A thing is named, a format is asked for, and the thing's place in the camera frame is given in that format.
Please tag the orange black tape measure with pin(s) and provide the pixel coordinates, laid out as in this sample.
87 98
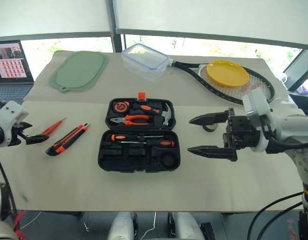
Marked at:
120 107

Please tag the claw hammer orange black grip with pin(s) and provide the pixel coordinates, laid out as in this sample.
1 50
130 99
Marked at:
146 108

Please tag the black tape roll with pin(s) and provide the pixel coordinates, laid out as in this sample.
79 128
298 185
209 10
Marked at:
210 128

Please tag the grey robot leg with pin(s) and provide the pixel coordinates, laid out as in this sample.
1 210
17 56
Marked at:
121 226
183 226

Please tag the white roller blind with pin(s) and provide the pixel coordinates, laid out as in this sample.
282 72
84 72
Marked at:
48 15
206 15

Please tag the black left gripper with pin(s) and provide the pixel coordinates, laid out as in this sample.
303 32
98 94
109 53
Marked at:
15 135

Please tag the black side table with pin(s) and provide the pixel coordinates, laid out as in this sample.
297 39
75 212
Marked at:
304 105

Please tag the black tennis racket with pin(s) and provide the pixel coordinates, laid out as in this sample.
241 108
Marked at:
186 68

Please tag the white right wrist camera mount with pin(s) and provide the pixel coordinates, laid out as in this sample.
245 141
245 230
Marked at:
257 105

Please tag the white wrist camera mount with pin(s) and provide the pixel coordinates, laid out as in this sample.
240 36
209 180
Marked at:
8 112
257 105

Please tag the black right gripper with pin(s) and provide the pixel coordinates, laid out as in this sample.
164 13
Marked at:
242 135

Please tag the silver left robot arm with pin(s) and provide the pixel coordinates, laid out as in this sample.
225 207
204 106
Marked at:
4 137

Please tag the orange black utility knife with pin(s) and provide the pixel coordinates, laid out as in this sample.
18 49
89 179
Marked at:
66 141

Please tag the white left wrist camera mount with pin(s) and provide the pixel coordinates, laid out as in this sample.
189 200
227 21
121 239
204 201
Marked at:
8 112

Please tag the orange tester pen screwdriver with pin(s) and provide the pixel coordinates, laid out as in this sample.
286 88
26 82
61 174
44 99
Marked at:
52 128

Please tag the grey right robot leg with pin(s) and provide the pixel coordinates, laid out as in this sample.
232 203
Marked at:
183 226

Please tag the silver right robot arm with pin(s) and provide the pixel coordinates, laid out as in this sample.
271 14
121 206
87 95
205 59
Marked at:
294 130

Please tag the dark window frame post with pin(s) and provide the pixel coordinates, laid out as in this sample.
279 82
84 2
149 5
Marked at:
113 25

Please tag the clear container blue rimmed lid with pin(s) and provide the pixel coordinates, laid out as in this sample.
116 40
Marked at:
143 65

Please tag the yellow plastic plate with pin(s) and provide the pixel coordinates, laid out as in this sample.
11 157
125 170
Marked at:
227 73

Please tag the grey open laptop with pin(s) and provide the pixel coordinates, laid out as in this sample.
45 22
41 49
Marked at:
8 62

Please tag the grey left robot leg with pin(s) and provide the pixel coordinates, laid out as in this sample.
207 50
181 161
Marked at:
121 226

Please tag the black plastic tool case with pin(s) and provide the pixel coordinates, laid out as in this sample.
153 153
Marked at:
133 167

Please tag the small purple object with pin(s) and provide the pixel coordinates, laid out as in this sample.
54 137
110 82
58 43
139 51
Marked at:
304 90

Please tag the dark flat monitor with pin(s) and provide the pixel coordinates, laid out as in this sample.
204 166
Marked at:
300 68

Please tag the green oval cutting board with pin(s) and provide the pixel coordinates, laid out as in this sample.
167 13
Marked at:
78 71

